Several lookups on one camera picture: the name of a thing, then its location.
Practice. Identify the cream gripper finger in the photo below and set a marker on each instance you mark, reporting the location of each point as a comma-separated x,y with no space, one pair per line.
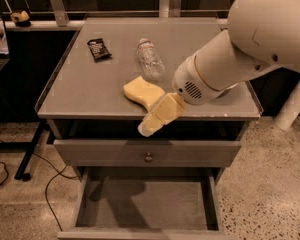
167,109

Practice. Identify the open middle drawer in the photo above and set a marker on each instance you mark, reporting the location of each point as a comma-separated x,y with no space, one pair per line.
146,204

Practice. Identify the black table leg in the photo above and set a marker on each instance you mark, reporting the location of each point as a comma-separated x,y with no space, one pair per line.
21,171

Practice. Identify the black snack wrapper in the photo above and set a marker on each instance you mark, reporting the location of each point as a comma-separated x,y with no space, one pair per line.
98,49

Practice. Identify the clear plastic water bottle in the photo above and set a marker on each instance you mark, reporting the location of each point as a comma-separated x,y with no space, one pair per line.
151,62

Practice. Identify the top drawer with knob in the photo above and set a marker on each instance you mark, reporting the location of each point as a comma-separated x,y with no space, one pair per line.
147,153

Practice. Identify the white paper bowl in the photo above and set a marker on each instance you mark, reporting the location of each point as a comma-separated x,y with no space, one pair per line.
226,91

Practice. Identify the yellow black tape dispenser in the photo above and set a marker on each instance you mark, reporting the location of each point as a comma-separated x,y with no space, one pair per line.
21,19

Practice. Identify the grey drawer cabinet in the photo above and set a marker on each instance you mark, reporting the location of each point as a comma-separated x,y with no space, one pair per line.
85,99

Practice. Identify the metal window frame rail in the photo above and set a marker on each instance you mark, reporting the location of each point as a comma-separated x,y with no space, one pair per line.
54,14

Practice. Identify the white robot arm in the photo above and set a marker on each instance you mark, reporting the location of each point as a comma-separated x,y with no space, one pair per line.
262,36

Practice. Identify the yellow curved sponge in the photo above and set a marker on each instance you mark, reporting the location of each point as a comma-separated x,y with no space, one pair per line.
143,92

